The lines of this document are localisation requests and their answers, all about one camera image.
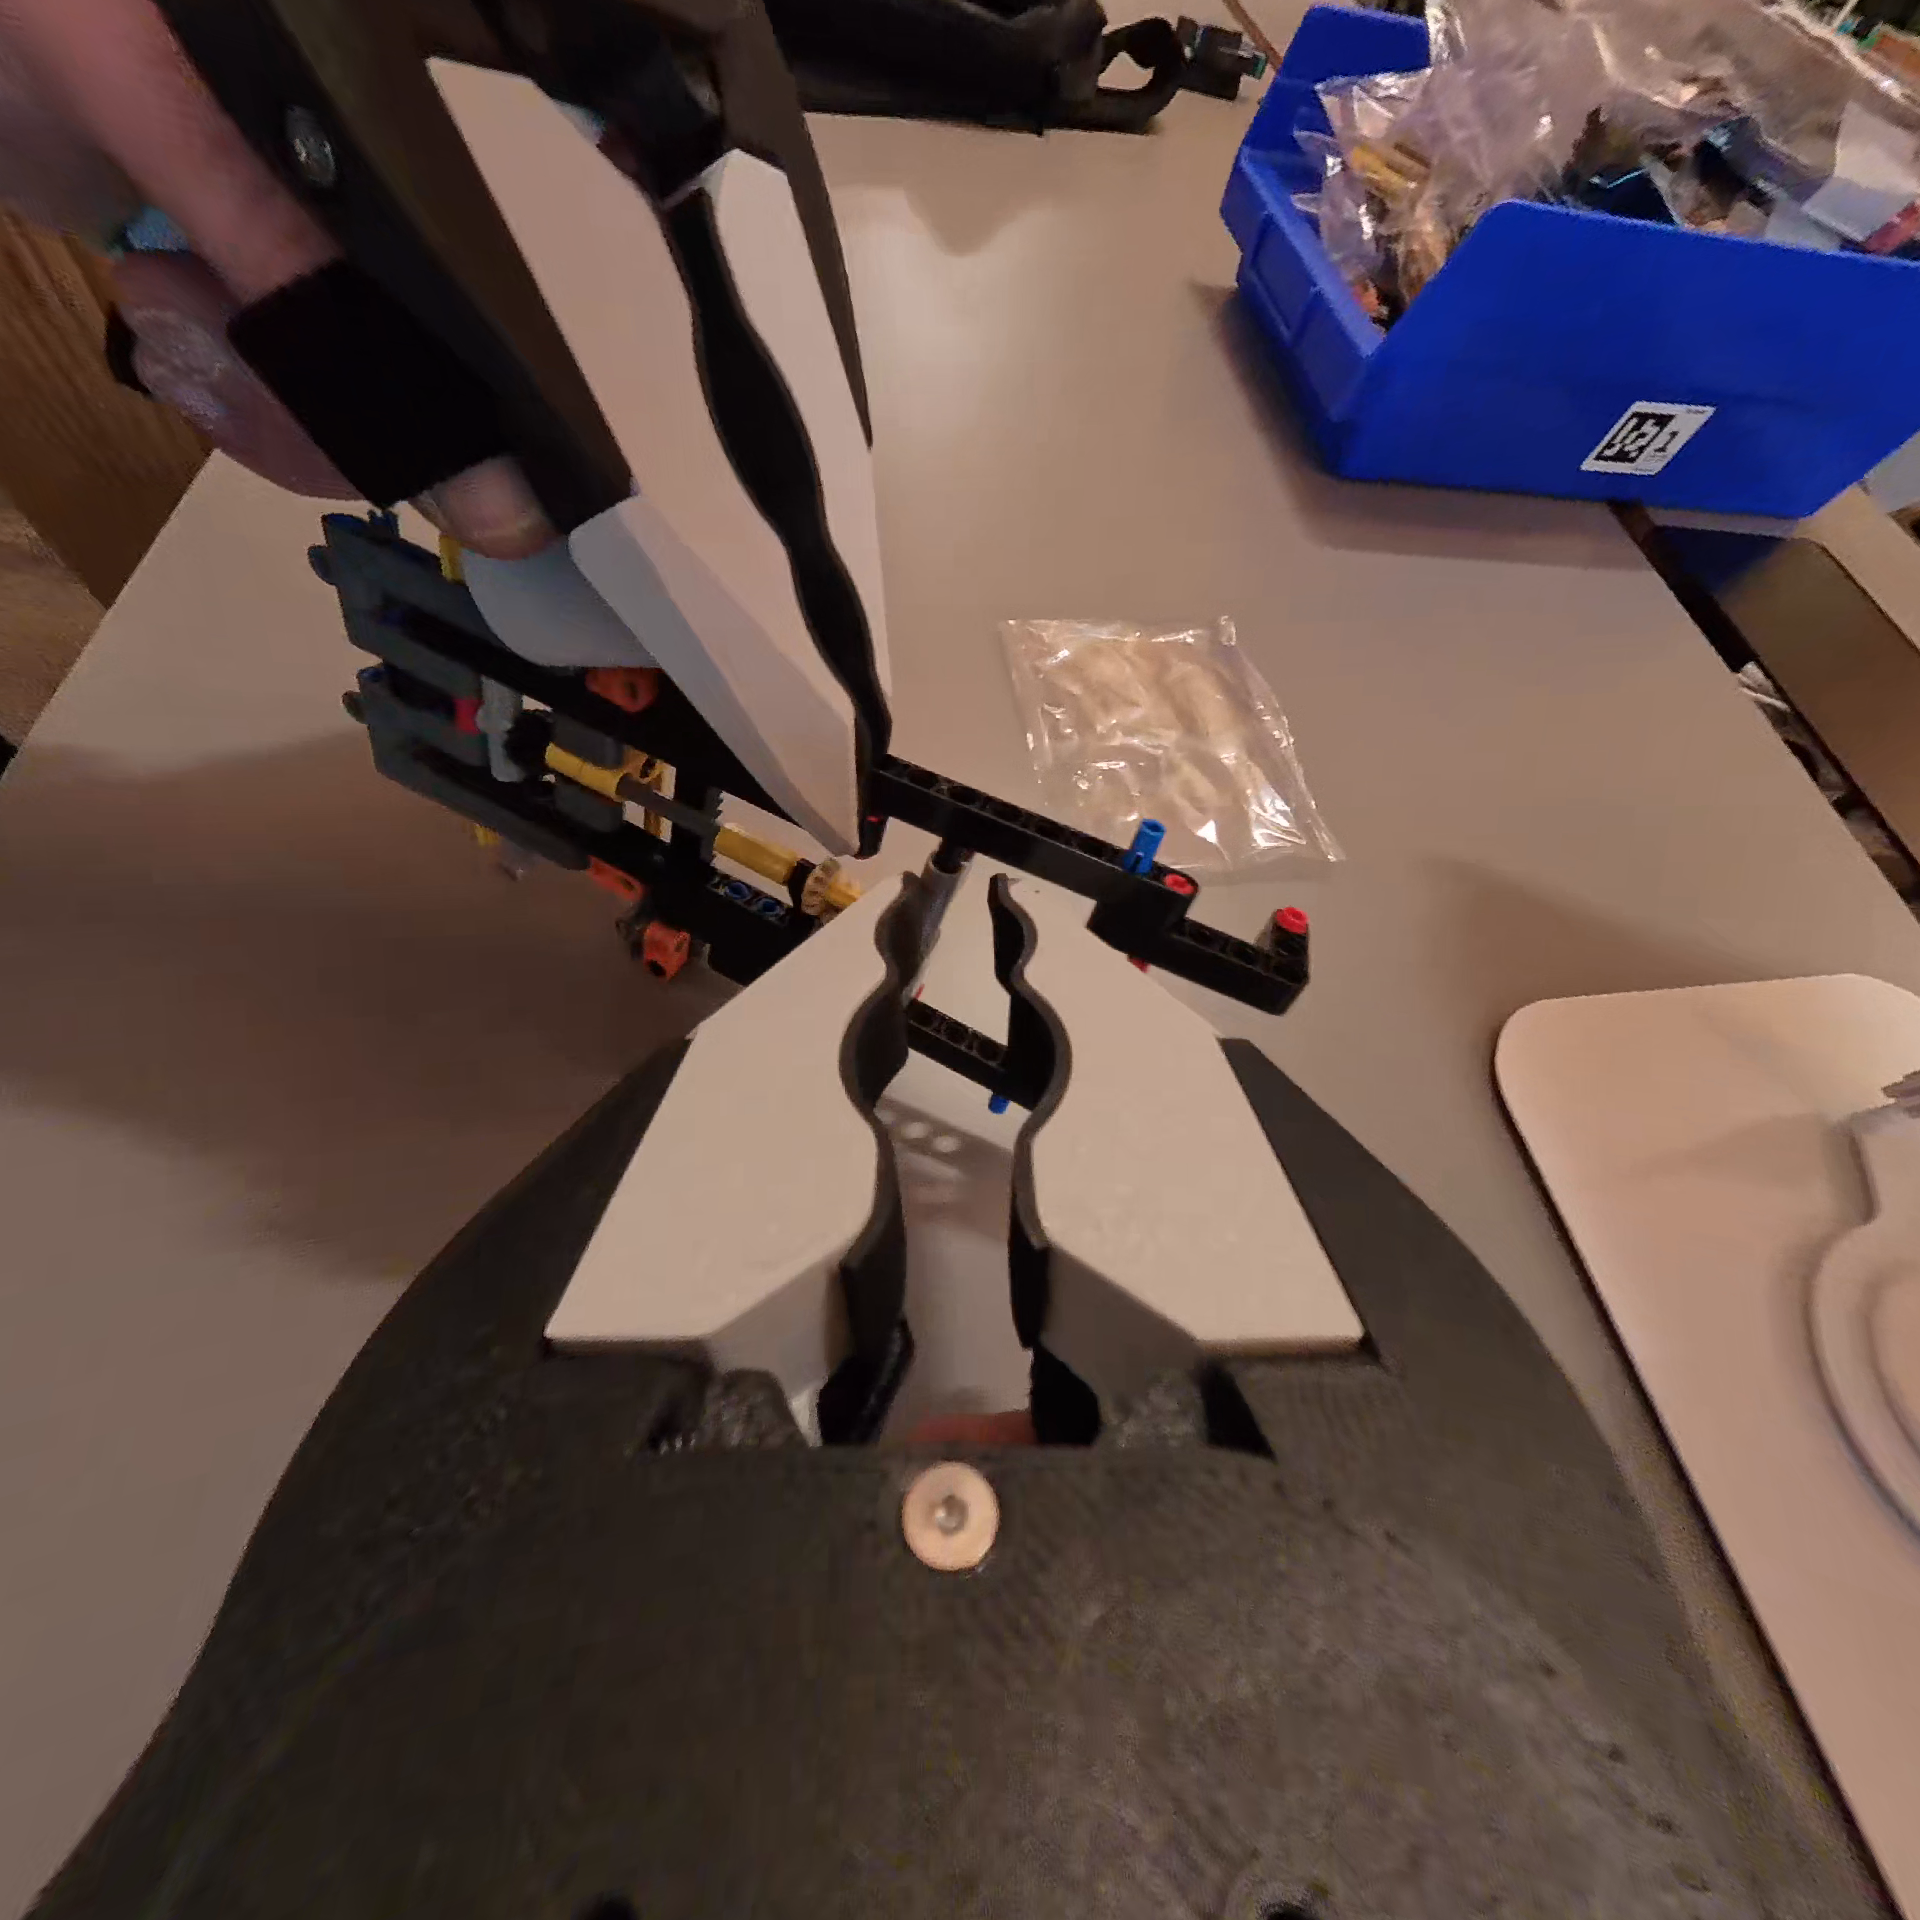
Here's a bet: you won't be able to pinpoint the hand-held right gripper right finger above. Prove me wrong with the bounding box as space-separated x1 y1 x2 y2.
982 872 1368 1445

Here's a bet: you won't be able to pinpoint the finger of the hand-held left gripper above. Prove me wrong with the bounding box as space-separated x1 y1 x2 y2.
692 40 898 711
427 57 894 862

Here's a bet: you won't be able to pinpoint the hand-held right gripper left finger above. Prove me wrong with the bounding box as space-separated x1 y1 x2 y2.
540 870 928 1448

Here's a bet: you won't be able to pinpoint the black lego technic assembly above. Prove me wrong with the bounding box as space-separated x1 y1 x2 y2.
306 507 1316 1125

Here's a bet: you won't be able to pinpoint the clear bags of lego pieces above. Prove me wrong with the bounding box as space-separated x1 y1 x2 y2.
1293 0 1920 329

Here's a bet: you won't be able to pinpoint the person's left hand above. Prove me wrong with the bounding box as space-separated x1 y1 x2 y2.
0 0 563 563

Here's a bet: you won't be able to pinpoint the black device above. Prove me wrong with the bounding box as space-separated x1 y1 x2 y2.
765 0 1278 140

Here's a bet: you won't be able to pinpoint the clear plastic bag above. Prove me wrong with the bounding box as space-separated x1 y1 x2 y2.
1002 614 1344 872

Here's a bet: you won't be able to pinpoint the white tray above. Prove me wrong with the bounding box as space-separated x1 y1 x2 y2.
1492 976 1920 1913

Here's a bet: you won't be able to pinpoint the blue plastic bin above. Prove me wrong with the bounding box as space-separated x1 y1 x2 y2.
1218 4 1920 521

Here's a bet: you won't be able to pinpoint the pale grey flat object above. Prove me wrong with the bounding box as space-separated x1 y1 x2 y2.
1807 1071 1920 1502

